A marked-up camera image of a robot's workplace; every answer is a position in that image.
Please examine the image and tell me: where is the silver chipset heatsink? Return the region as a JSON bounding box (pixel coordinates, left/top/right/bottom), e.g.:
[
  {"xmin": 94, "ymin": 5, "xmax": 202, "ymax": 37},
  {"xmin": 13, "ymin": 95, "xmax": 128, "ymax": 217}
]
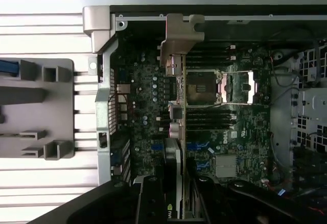
[{"xmin": 216, "ymin": 154, "xmax": 238, "ymax": 177}]

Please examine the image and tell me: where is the blue expansion slot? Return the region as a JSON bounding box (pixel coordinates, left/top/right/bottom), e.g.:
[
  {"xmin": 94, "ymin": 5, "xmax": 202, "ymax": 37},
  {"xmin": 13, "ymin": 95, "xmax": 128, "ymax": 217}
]
[{"xmin": 150, "ymin": 142, "xmax": 209, "ymax": 151}]

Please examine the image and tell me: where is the green motherboard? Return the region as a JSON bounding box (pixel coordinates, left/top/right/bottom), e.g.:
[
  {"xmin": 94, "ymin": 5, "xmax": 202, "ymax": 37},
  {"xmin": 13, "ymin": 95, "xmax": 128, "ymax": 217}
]
[{"xmin": 111, "ymin": 42, "xmax": 273, "ymax": 191}]

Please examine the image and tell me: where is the black installed RAM stick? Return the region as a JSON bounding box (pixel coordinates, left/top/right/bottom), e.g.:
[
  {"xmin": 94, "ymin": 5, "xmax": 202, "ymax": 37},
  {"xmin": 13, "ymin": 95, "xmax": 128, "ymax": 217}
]
[{"xmin": 186, "ymin": 106, "xmax": 237, "ymax": 115}]

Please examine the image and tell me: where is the open black PC case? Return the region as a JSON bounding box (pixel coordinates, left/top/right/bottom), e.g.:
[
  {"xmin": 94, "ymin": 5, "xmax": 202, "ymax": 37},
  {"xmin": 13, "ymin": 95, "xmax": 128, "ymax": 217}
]
[{"xmin": 82, "ymin": 4, "xmax": 327, "ymax": 224}]

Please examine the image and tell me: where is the CPU socket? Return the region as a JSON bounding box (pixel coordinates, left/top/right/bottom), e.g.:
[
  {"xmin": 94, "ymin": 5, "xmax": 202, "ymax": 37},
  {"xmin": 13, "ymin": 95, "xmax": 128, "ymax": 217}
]
[{"xmin": 185, "ymin": 70, "xmax": 220, "ymax": 106}]

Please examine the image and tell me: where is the grey parts rack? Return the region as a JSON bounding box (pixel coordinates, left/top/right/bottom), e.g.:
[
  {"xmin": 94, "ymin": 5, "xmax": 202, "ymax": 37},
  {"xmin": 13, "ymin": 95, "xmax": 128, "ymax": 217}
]
[{"xmin": 0, "ymin": 58, "xmax": 75, "ymax": 160}]

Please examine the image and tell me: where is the silver perforated drive cage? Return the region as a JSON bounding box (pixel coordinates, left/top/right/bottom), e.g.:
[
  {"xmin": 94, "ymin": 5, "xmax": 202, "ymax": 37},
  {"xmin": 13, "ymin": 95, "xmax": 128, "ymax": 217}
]
[{"xmin": 270, "ymin": 39, "xmax": 327, "ymax": 163}]

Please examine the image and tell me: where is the blue disk caddy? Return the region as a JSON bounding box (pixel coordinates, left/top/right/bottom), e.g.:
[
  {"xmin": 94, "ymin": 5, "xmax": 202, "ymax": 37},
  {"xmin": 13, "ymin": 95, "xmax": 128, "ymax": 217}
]
[{"xmin": 0, "ymin": 59, "xmax": 20, "ymax": 78}]

